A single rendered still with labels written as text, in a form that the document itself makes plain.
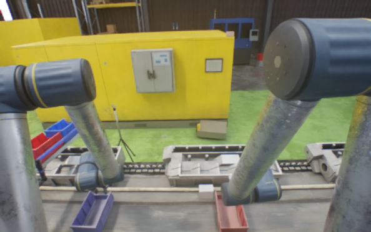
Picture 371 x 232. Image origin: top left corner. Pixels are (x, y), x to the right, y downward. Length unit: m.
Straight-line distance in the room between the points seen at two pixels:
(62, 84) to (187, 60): 3.09
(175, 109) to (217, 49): 1.42
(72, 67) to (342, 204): 0.86
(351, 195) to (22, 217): 0.90
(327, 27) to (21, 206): 0.85
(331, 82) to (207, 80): 3.40
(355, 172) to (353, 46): 0.32
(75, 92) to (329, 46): 0.64
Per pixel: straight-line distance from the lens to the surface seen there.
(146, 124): 4.22
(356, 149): 0.60
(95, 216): 1.87
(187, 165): 1.82
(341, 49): 0.39
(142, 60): 3.49
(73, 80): 0.67
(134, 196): 1.89
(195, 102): 3.87
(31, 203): 0.77
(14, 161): 0.74
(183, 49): 3.59
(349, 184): 0.64
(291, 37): 0.38
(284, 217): 1.83
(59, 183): 2.24
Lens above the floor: 2.15
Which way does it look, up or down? 28 degrees down
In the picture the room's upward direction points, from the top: 2 degrees counter-clockwise
